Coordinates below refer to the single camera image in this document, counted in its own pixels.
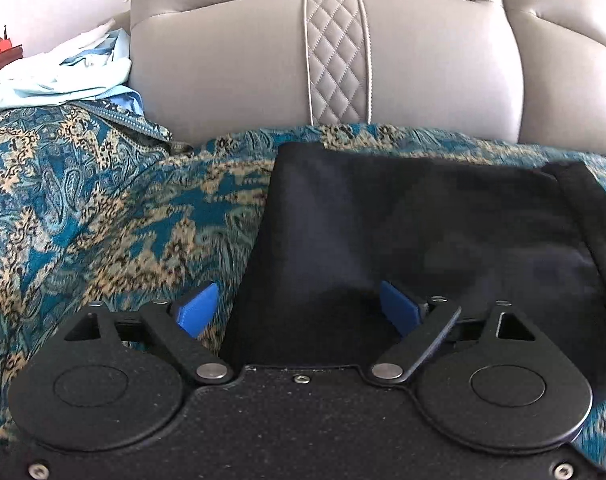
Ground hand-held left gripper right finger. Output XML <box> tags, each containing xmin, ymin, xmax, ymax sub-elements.
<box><xmin>370</xmin><ymin>280</ymin><xmax>536</xmax><ymax>387</ymax></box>

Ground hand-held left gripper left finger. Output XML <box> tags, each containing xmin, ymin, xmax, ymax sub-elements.
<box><xmin>63</xmin><ymin>281</ymin><xmax>234</xmax><ymax>387</ymax></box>

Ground black pants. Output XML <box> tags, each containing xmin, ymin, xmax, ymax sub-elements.
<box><xmin>220</xmin><ymin>141</ymin><xmax>606</xmax><ymax>393</ymax></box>

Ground teal gold patterned blanket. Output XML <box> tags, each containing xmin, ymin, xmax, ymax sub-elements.
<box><xmin>0</xmin><ymin>100</ymin><xmax>606</xmax><ymax>473</ymax></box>

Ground grey leather sofa backrest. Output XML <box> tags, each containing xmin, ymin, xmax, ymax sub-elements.
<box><xmin>127</xmin><ymin>0</ymin><xmax>606</xmax><ymax>162</ymax></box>

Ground light blue clothes pile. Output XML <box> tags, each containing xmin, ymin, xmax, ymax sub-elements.
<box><xmin>0</xmin><ymin>19</ymin><xmax>148</xmax><ymax>117</ymax></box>

